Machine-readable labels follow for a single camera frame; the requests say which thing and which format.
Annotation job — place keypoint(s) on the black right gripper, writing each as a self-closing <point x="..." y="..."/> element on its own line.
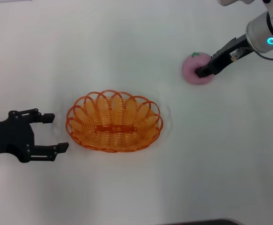
<point x="230" y="51"/>

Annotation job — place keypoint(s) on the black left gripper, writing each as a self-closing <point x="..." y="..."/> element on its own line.
<point x="9" y="137"/>

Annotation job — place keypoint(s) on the pink peach with green leaf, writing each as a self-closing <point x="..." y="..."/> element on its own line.
<point x="191" y="68"/>

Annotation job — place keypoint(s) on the orange woven plastic basket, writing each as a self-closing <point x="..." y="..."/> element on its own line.
<point x="114" y="130"/>

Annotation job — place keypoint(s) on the black robot torso edge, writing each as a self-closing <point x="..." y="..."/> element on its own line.
<point x="204" y="222"/>

